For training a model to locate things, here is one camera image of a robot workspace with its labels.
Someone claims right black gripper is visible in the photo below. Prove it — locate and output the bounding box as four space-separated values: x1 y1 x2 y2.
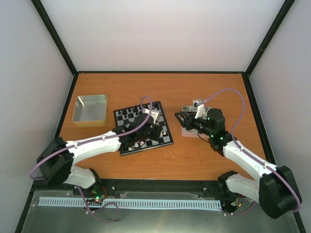
175 112 213 137

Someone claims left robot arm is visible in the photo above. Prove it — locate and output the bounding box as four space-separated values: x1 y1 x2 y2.
35 110 162 196

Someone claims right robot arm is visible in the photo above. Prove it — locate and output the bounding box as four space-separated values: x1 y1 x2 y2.
174 108 302 219

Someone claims pink tin with white pieces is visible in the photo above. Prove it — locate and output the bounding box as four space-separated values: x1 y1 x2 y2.
181 105 212 140

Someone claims black chess piece set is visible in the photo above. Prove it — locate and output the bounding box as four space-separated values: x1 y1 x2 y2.
115 102 159 120

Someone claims black and silver chessboard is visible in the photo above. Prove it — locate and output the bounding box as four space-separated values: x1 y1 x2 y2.
113 100 174 157

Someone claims empty silver metal tin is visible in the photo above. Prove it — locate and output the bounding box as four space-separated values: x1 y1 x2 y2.
72 94 107 127

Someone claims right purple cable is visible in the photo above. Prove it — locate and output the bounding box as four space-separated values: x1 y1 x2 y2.
203 87 303 216

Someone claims light blue cable duct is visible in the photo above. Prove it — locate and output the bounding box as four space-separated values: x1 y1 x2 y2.
37 197 222 211

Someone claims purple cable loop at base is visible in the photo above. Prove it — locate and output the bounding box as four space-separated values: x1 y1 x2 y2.
77 186 121 223

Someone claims black frame post right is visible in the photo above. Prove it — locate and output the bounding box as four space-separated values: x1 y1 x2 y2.
244 0 295 78

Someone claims black frame post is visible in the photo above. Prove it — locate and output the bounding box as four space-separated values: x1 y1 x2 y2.
31 0 78 75
244 0 295 78

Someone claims black frame post left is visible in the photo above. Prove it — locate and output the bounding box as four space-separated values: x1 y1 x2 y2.
31 0 78 75

